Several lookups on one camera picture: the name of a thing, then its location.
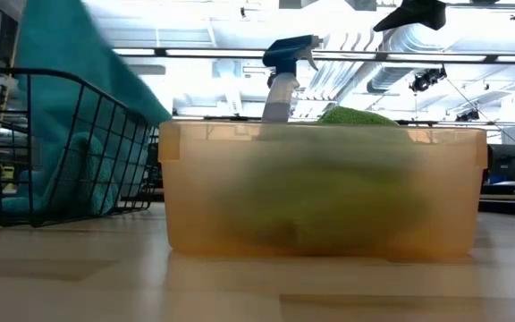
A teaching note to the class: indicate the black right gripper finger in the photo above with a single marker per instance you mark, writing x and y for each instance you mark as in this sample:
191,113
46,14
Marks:
418,12

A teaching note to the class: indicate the green microfiber towel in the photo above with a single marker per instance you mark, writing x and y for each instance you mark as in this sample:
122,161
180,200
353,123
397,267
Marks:
356,117

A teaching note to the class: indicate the teal microfiber towel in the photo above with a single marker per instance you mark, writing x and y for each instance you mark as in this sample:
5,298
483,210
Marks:
61,44

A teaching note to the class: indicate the small black ceiling spotlight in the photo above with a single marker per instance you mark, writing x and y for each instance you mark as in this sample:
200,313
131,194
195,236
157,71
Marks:
467,115

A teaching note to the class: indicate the spray bottle with blue head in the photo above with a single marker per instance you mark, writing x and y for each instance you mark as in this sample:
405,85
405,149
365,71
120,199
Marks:
284,53

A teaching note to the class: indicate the dark computer monitor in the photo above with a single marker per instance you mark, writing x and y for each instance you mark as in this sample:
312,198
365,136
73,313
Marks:
505,161

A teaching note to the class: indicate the long ceiling light fixture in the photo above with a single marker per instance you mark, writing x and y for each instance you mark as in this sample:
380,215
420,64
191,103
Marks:
217,52

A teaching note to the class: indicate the translucent orange plastic bin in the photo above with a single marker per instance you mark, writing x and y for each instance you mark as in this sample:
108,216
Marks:
320,223

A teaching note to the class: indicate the silver ventilation duct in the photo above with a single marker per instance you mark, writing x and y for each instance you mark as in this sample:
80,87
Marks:
400,49

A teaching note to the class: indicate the black ceiling camera cluster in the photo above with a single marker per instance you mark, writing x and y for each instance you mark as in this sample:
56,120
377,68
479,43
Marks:
427,79

